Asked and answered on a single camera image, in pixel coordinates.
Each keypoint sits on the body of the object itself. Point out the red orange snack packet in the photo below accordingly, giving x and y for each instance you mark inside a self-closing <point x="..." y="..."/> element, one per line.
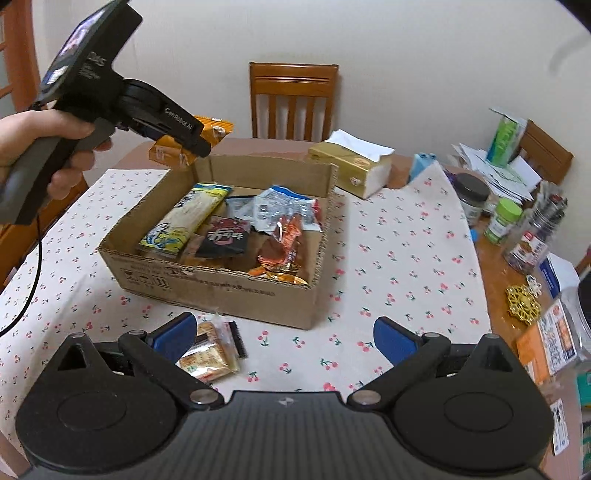
<point x="281" y="249"/>

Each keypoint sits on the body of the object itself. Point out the gold tissue box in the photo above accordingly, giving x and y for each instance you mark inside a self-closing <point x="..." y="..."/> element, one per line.
<point x="355" y="166"/>

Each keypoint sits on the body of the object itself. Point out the green white carton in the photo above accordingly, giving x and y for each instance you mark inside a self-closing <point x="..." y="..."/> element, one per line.
<point x="505" y="136"/>

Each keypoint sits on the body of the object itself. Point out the gold snowflake trivet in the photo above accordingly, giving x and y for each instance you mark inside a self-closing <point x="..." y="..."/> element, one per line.
<point x="524" y="304"/>

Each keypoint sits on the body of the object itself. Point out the light blue plastic container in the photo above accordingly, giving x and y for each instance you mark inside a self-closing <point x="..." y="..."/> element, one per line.
<point x="421" y="166"/>

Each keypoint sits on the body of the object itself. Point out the black-lid glass jar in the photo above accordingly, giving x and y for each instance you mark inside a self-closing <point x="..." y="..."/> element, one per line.
<point x="472" y="198"/>

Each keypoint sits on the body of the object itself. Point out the pile of white papers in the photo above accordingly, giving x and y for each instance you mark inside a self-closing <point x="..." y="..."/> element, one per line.
<point x="498" y="177"/>

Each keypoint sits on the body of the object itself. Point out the clear blue-label snack packet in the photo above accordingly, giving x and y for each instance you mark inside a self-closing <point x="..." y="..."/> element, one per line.
<point x="277" y="205"/>

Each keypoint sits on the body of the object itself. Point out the person's left hand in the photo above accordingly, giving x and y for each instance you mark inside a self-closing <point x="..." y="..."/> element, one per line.
<point x="27" y="134"/>

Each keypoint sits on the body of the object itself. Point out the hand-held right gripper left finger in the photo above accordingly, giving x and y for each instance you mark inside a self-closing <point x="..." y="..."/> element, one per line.
<point x="178" y="332"/>

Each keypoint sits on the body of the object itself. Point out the cherry print tablecloth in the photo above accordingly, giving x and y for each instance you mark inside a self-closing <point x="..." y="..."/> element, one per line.
<point x="392" y="258"/>

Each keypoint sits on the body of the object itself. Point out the orange white leaflet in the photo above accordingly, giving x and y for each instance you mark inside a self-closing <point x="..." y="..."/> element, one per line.
<point x="535" y="350"/>

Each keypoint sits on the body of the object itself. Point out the wooden slat-back chair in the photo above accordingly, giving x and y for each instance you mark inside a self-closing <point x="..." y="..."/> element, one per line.
<point x="295" y="76"/>

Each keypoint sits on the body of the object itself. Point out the black red snack packet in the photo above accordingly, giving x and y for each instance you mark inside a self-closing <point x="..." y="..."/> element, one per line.
<point x="224" y="237"/>

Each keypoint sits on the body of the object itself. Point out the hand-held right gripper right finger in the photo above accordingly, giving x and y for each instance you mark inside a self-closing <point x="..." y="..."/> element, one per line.
<point x="392" y="339"/>

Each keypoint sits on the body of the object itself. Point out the green-lid jar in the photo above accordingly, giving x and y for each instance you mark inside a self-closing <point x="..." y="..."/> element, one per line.
<point x="502" y="221"/>

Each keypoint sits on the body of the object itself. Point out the clear cracker packet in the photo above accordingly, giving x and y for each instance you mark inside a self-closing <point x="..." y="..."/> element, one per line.
<point x="207" y="360"/>

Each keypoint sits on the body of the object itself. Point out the cardboard box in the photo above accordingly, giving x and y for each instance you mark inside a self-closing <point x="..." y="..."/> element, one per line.
<point x="207" y="295"/>

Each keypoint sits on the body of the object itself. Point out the blue white box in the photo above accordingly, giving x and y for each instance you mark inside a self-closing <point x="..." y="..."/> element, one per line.
<point x="556" y="277"/>

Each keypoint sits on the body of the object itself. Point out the yellow blue noodle packet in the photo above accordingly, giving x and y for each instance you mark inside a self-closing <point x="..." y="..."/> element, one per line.
<point x="184" y="217"/>

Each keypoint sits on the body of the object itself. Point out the wooden door with glass panes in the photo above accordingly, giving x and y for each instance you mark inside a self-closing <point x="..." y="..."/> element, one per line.
<point x="25" y="46"/>

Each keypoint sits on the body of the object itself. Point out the clear jar with red label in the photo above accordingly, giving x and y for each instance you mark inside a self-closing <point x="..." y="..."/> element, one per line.
<point x="531" y="244"/>

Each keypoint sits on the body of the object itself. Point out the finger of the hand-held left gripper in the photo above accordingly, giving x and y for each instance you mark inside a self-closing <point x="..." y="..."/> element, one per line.
<point x="201" y="148"/>

